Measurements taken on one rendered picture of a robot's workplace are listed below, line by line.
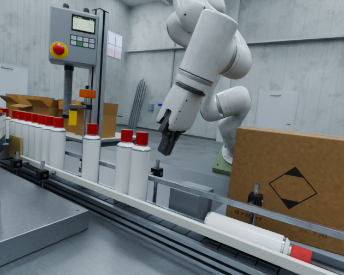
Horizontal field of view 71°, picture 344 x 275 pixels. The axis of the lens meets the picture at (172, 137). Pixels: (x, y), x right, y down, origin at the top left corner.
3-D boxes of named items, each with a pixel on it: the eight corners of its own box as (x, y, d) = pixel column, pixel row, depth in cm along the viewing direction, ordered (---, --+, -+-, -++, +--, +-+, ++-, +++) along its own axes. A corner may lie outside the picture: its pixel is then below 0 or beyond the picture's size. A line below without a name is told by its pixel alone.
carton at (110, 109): (63, 133, 255) (64, 99, 251) (98, 132, 300) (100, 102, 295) (91, 139, 236) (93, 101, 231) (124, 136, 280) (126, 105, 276)
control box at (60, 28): (51, 64, 95) (52, 13, 92) (95, 70, 101) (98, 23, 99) (47, 59, 85) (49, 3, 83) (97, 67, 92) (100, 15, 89)
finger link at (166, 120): (177, 100, 55) (181, 115, 59) (155, 122, 52) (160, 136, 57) (181, 102, 54) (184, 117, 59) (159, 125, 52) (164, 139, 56)
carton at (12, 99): (-4, 118, 352) (-4, 92, 347) (28, 118, 390) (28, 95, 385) (10, 120, 332) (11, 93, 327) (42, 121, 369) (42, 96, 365)
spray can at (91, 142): (77, 185, 77) (80, 122, 75) (90, 182, 81) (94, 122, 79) (87, 190, 74) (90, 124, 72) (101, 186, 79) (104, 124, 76)
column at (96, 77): (83, 179, 99) (92, 9, 91) (92, 177, 103) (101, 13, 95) (90, 181, 97) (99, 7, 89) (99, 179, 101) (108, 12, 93)
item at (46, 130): (37, 169, 90) (39, 115, 88) (51, 167, 95) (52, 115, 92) (45, 172, 87) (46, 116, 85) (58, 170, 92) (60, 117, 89)
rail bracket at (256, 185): (234, 256, 55) (243, 187, 53) (244, 243, 61) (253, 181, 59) (248, 262, 54) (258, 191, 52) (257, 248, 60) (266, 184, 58)
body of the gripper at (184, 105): (190, 81, 61) (173, 121, 64) (167, 75, 53) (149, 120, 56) (214, 93, 58) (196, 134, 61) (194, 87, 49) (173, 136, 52)
